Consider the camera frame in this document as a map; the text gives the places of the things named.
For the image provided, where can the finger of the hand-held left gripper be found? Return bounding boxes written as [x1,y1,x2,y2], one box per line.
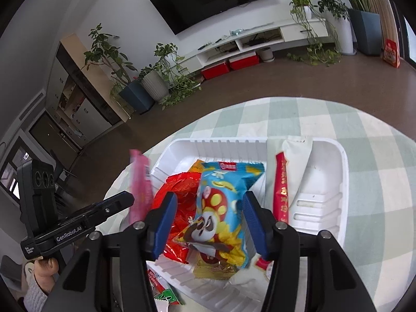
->
[59,191,135,227]

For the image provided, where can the beige curtain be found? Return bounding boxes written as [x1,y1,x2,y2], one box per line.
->
[366,0,395,49]

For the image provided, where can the wall-mounted black television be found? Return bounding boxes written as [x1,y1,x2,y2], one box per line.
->
[146,0,277,36]

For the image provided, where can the bushy plant in white pot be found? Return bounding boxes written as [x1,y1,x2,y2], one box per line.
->
[314,0,356,56]

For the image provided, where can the person's left hand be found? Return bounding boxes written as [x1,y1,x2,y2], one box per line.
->
[25,256,60,295]

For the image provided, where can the white red-striped snack packet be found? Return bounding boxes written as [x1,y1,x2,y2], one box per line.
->
[227,136,314,288]

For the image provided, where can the red snack packet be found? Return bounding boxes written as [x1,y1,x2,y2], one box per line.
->
[152,172,203,264]

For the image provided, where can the trailing vine in white pot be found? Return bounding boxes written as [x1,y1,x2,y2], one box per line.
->
[288,0,343,67]

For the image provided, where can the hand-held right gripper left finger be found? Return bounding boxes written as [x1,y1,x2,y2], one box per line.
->
[41,192,179,312]

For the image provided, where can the white plastic tray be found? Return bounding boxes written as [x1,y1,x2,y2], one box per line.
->
[143,137,350,311]

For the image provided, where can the person's left forearm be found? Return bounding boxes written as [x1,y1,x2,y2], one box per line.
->
[23,276,49,312]

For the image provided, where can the green snack packet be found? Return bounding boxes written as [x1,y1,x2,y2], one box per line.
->
[147,268,183,306]

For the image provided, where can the black-framed glass sliding door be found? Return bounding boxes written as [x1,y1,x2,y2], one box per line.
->
[390,0,416,69]

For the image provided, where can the red paper bag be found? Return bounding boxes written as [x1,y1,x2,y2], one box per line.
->
[381,38,402,69]

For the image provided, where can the white wall cabinets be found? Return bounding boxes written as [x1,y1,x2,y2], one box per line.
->
[44,58,98,152]

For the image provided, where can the broad-leaf plant in grey pot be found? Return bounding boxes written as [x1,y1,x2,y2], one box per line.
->
[314,0,382,56]

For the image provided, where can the orange snack packet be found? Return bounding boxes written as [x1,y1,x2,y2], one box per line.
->
[188,159,239,281]

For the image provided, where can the small-leaf tree in grey pot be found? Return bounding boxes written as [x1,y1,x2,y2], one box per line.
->
[83,23,155,115]

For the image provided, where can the trailing vine plant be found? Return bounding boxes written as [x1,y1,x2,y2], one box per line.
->
[153,42,204,109]

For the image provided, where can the blue panda snack packet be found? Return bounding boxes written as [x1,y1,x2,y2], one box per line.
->
[172,161,265,270]

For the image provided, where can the pink snack packet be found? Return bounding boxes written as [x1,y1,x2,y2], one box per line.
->
[129,149,154,225]

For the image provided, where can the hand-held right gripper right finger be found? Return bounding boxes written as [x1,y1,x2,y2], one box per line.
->
[241,190,379,312]

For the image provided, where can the white television cabinet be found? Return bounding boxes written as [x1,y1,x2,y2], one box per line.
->
[177,18,335,70]

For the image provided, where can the red storage box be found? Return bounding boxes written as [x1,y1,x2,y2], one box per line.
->
[201,61,231,80]
[228,52,261,71]

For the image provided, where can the plant in white ribbed pot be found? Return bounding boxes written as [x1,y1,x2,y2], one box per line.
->
[138,63,170,102]

